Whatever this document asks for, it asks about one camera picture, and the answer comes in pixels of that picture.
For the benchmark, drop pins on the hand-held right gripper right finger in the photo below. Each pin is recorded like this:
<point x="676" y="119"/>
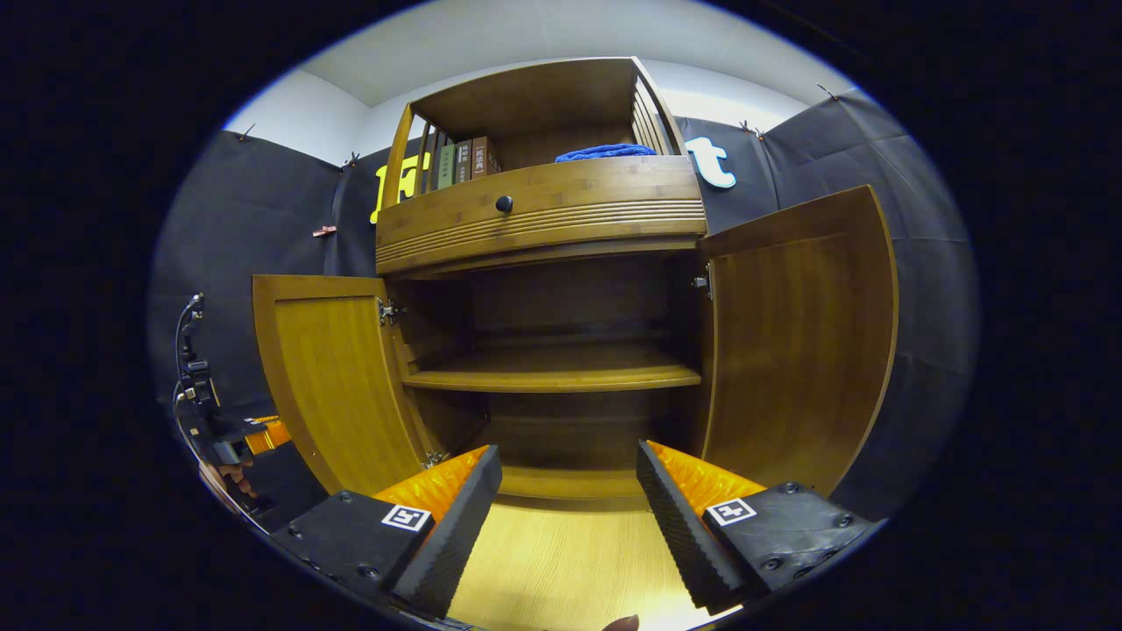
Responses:
<point x="679" y="535"/>

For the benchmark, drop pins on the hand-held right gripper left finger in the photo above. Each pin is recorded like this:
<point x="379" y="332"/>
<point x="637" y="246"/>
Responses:
<point x="447" y="543"/>

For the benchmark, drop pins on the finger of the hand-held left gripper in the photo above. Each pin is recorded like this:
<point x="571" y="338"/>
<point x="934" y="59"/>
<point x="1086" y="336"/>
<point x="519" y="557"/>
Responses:
<point x="267" y="436"/>

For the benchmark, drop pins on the wooden shoe cabinet door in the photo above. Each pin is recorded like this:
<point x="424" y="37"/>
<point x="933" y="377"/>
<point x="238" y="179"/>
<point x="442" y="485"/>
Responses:
<point x="333" y="386"/>
<point x="798" y="342"/>

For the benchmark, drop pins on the wooden shoe cabinet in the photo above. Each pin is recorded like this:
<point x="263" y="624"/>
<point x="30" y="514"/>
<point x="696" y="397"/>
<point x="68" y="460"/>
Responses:
<point x="543" y="96"/>

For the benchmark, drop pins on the metal door hinge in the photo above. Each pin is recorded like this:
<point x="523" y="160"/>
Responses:
<point x="434" y="458"/>
<point x="701" y="283"/>
<point x="388" y="311"/>

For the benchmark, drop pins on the wooden inner shelf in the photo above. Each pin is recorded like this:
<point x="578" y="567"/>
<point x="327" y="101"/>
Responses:
<point x="561" y="372"/>

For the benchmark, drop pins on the black backdrop cloth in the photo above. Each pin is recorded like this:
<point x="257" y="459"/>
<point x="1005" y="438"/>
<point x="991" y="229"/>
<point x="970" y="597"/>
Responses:
<point x="237" y="219"/>

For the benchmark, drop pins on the green book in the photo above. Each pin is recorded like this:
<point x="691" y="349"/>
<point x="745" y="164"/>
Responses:
<point x="446" y="166"/>

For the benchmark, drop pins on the round black drawer knob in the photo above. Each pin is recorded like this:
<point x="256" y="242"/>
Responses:
<point x="504" y="203"/>

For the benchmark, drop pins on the brown book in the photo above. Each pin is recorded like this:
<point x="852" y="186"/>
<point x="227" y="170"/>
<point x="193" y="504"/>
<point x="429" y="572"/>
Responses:
<point x="484" y="156"/>

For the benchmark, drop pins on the blue folded cloth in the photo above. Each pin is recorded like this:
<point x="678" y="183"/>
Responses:
<point x="605" y="152"/>

